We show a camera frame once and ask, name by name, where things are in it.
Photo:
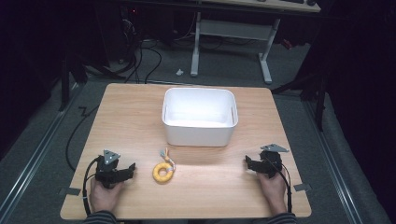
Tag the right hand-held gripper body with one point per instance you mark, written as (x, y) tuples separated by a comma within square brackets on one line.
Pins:
[(271, 161)]

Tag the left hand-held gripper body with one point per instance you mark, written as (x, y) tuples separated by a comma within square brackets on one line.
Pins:
[(107, 174)]

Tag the person's left hand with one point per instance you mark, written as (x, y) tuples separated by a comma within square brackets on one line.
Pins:
[(104, 197)]

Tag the person's right hand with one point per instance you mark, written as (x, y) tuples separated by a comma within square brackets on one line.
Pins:
[(274, 189)]

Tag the grey tape piece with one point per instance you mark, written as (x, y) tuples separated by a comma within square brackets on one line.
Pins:
[(71, 191), (302, 187)]

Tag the white plastic bin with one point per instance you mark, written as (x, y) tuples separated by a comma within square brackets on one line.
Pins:
[(199, 130)]

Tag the black stand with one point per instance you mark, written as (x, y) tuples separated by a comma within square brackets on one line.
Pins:
[(319, 93), (64, 81)]

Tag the white paper scrap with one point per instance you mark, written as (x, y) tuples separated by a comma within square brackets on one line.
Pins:
[(179, 72)]

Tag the white-legged desk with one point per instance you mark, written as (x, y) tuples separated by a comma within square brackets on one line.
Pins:
[(233, 29)]

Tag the dark keyboard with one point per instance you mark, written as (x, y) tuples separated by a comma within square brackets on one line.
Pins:
[(292, 1)]

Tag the dark computer mouse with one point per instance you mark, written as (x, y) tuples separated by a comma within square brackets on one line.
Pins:
[(311, 2)]

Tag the metal floor rail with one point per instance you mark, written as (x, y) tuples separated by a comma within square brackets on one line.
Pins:
[(333, 161), (37, 149)]

